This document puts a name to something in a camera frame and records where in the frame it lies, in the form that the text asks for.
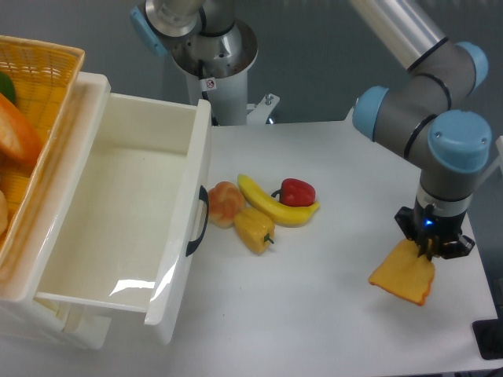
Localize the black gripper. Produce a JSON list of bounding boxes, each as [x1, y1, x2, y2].
[[395, 203, 475, 260]]

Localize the orange toy bread slice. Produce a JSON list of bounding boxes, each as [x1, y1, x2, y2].
[[368, 239, 435, 306]]

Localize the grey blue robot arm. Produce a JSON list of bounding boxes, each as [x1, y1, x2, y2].
[[130, 1, 491, 259]]

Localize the round toy bread roll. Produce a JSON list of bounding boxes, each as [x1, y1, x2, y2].
[[208, 181, 246, 229]]

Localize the black device at edge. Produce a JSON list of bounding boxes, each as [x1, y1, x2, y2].
[[472, 319, 502, 361]]

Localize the red toy bell pepper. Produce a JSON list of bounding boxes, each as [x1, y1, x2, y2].
[[271, 178, 316, 207]]

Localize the yellow toy banana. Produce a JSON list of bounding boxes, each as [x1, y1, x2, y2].
[[237, 174, 320, 227]]

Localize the yellow toy bell pepper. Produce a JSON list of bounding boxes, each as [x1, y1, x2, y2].
[[234, 207, 275, 254]]

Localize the white plastic drawer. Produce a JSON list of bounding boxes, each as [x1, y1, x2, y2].
[[39, 93, 211, 344]]

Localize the white drawer cabinet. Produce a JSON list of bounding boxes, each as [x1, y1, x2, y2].
[[1, 72, 111, 349]]

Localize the orange woven basket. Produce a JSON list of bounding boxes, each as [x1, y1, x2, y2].
[[1, 35, 85, 279]]

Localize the green toy vegetable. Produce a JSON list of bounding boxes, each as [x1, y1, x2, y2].
[[0, 71, 17, 104]]

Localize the black drawer handle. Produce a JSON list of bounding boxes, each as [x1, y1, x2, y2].
[[185, 185, 209, 257]]

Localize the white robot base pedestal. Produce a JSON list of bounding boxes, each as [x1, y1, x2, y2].
[[171, 20, 280, 126]]

